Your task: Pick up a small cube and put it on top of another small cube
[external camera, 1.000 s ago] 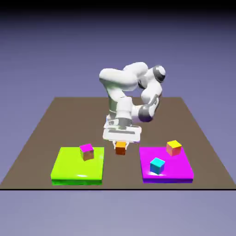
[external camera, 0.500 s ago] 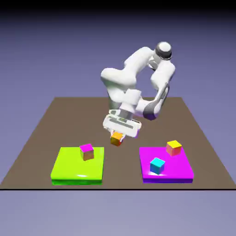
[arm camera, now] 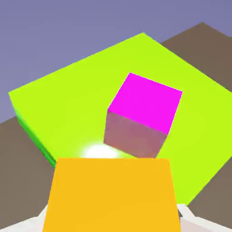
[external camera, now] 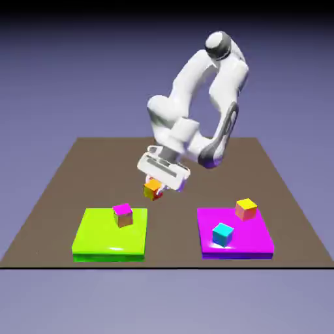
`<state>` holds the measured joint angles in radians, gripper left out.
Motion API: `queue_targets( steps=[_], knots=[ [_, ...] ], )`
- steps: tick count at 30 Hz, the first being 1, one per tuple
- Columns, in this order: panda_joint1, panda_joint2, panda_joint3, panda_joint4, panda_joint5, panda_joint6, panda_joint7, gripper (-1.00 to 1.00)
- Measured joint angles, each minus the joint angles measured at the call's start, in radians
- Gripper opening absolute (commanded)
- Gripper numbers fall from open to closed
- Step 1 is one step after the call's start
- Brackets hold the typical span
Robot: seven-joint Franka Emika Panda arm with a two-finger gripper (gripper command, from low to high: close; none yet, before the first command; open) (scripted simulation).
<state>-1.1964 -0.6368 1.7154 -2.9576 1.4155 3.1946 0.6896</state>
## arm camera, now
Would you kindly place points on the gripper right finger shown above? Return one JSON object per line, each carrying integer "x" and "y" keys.
{"x": 197, "y": 222}

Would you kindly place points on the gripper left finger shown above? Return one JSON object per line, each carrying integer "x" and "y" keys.
{"x": 30, "y": 223}

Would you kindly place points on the small orange cube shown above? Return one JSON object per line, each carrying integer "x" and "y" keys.
{"x": 112, "y": 195}

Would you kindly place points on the small magenta cube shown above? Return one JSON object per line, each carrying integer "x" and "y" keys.
{"x": 145, "y": 103}

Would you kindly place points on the large lime green box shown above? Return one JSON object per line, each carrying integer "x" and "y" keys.
{"x": 72, "y": 108}

